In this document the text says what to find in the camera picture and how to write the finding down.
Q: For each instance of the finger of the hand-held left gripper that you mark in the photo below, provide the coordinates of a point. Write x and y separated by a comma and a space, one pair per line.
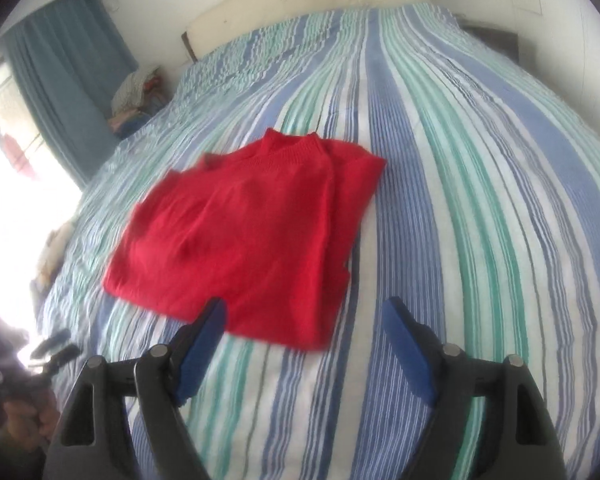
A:
52, 341
65, 354

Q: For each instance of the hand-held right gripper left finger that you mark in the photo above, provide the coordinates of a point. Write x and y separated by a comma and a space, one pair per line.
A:
200, 355

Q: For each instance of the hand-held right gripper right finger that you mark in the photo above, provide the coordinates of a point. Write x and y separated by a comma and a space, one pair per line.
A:
412, 350

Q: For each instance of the red knit sweater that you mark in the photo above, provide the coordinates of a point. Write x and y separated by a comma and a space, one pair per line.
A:
255, 235

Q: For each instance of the red hanging clothes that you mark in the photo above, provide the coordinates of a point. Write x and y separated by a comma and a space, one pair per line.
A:
15, 152

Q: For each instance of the pile of clothes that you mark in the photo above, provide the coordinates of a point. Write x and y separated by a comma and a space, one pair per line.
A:
135, 95

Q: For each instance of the person's left hand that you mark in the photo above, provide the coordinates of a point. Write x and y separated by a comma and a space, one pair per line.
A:
27, 422

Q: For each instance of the beige cloth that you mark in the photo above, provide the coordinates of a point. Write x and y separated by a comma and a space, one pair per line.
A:
55, 250

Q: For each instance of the blue green striped bed sheet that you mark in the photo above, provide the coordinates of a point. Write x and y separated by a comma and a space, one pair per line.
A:
455, 210

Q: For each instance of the blue curtain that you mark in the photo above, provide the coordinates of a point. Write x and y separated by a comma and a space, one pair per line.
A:
65, 85

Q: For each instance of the cream padded headboard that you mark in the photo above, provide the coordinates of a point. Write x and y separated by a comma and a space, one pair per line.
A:
305, 5

